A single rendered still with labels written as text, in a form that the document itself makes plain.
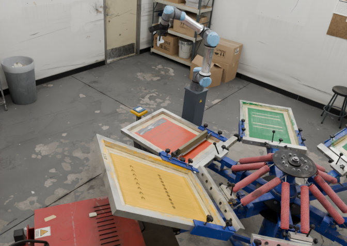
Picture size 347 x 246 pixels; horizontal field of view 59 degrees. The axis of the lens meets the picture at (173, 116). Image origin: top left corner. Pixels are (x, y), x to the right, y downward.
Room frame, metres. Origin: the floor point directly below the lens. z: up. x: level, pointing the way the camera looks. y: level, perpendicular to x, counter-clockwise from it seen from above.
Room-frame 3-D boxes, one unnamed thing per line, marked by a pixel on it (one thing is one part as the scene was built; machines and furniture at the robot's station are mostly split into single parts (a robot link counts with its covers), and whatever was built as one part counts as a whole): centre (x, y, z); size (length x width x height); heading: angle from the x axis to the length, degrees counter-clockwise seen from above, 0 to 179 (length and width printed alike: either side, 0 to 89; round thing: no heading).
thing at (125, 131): (2.33, -0.02, 0.97); 0.79 x 0.58 x 0.04; 54
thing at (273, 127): (2.60, -0.97, 1.05); 1.08 x 0.61 x 0.23; 174
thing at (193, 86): (2.92, -0.21, 1.25); 0.15 x 0.15 x 0.10
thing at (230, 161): (1.99, -0.47, 1.02); 0.17 x 0.06 x 0.05; 54
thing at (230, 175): (2.07, -0.37, 0.89); 1.24 x 0.06 x 0.06; 54
